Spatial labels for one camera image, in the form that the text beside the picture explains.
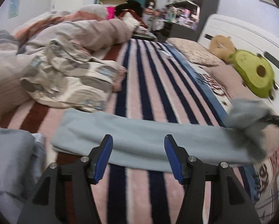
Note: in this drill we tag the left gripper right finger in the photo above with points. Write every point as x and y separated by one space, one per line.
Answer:
229 202

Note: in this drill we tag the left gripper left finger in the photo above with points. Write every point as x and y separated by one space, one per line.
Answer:
47 203

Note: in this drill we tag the light blue pants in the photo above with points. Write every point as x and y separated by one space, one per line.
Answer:
140 143

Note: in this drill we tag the pink ribbed pillow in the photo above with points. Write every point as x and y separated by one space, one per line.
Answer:
232 82

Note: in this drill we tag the green avocado plush toy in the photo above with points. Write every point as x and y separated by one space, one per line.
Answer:
256 72

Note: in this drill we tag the folded grey blue clothes stack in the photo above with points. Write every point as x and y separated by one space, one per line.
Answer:
22 157

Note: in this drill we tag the white bed headboard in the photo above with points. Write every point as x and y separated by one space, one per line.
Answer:
246 36

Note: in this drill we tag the tan plush toy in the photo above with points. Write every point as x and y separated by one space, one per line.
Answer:
222 47

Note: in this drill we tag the floral patterned pillow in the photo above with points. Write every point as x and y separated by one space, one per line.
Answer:
194 52

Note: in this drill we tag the grey cream patterned cloth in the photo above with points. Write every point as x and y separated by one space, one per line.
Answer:
65 75

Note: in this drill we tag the striped pink navy blanket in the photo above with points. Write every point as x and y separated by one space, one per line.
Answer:
163 90

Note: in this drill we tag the dark tall bookshelf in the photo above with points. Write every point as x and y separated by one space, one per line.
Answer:
199 12

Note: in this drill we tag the rumpled beige pink duvet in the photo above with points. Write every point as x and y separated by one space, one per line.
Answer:
88 27

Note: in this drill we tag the magenta shopping bag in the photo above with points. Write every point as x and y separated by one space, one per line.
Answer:
111 13

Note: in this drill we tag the pile of clothes on chair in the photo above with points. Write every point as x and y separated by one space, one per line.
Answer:
131 14

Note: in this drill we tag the blue wall poster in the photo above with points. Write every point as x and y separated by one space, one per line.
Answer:
14 8

